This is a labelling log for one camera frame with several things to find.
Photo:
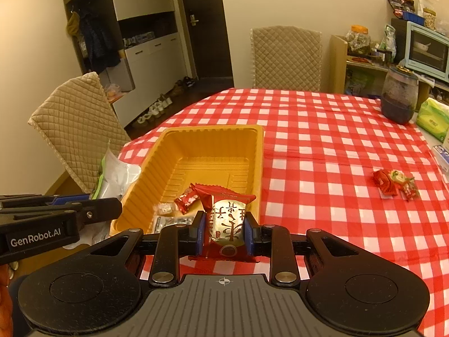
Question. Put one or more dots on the clear yellow biscuit packet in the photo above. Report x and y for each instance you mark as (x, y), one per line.
(165, 209)

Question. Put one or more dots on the red checkered tablecloth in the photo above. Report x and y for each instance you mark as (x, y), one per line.
(333, 147)

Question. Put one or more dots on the blue toaster oven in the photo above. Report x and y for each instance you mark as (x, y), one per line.
(428, 49)

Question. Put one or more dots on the green snack bag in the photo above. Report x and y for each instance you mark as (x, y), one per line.
(388, 42)

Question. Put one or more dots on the red white print candy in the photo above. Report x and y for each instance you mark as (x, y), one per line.
(187, 199)

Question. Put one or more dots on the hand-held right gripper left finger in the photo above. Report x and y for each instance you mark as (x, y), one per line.
(200, 235)

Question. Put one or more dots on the candy jar with orange lid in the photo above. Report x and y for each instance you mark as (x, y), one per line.
(357, 40)

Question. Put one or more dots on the blue white small box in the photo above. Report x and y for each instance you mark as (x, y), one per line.
(441, 158)

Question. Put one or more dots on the brown hanging bag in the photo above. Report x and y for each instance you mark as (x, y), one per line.
(74, 24)

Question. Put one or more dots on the green tissue pack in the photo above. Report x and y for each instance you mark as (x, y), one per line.
(433, 121)

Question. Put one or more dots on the dark snack bag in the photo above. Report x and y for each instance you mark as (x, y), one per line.
(400, 1)

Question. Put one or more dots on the red gold snack packet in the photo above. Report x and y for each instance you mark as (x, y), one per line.
(224, 217)

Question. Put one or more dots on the quilted beige chair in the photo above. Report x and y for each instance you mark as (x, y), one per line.
(80, 126)
(286, 59)

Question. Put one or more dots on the green white snack pouch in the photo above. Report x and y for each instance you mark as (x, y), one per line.
(115, 179)

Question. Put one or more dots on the white cabinet unit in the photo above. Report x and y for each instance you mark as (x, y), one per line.
(151, 59)

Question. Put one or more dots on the row of shoes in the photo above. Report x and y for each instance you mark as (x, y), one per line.
(158, 107)

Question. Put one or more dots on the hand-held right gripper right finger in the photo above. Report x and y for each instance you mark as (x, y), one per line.
(249, 235)

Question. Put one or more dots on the red candy wrapper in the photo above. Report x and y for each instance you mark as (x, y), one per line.
(384, 182)

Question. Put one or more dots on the wooden shelf unit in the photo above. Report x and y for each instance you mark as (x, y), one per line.
(338, 63)

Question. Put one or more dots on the dark door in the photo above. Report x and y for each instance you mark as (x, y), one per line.
(207, 24)

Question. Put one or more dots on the hanging dark coat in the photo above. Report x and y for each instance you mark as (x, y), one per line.
(100, 42)

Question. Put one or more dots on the orange plastic tray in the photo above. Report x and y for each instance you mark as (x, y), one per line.
(210, 147)

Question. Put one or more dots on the silver candy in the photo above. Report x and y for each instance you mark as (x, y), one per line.
(172, 224)

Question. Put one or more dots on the clear bag of nuts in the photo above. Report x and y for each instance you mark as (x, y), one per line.
(428, 12)

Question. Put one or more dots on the dark glass jar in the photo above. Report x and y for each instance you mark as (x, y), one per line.
(400, 98)

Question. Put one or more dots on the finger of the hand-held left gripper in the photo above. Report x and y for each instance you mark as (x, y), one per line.
(72, 200)
(101, 209)

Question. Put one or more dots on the small red candy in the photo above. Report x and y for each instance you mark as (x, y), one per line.
(410, 191)

